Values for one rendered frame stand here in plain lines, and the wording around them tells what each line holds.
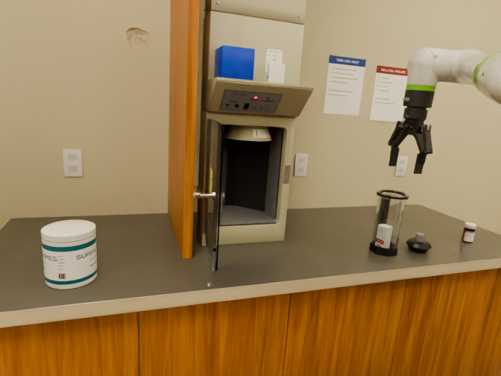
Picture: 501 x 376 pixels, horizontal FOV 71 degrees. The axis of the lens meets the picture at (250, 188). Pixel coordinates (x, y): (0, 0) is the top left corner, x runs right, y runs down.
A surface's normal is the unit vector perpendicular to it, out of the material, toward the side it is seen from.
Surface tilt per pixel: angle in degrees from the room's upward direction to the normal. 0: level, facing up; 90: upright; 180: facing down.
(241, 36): 90
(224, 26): 90
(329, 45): 90
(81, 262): 90
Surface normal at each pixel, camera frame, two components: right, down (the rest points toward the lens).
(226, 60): 0.32, 0.24
